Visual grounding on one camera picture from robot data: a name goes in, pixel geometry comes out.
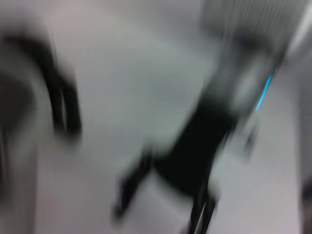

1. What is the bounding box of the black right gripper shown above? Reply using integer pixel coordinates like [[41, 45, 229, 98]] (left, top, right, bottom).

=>
[[113, 97, 237, 234]]

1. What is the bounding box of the glass teapot with black handle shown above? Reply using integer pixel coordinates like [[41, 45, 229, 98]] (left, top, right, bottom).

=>
[[0, 31, 83, 220]]

